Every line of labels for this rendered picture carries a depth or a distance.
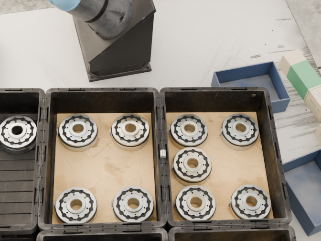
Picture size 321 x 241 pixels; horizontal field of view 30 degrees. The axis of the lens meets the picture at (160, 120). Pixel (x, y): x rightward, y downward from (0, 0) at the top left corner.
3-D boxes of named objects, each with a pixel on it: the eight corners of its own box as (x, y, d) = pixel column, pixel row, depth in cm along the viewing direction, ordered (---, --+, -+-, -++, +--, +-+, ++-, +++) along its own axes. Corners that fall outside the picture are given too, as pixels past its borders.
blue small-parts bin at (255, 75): (225, 123, 183) (229, 111, 177) (210, 84, 191) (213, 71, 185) (285, 111, 187) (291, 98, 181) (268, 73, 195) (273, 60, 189)
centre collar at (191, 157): (181, 157, 158) (181, 156, 157) (199, 154, 158) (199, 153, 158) (185, 173, 155) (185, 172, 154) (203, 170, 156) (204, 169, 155)
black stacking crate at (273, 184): (156, 112, 171) (159, 88, 161) (259, 111, 173) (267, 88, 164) (164, 245, 150) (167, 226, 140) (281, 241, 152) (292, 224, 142)
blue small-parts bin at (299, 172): (352, 216, 169) (360, 206, 163) (307, 236, 165) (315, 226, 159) (314, 159, 178) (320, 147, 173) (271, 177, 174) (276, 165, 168)
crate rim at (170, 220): (158, 92, 163) (158, 87, 161) (266, 91, 165) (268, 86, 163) (166, 230, 141) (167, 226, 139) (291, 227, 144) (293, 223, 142)
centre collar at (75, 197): (67, 196, 149) (66, 194, 149) (86, 196, 150) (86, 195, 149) (65, 214, 147) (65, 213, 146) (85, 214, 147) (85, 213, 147)
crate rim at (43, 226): (46, 93, 160) (45, 87, 158) (157, 92, 163) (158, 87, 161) (37, 234, 139) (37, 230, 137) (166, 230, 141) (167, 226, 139)
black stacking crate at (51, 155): (50, 113, 168) (46, 89, 159) (155, 112, 171) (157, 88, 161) (43, 248, 147) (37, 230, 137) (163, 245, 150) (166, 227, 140)
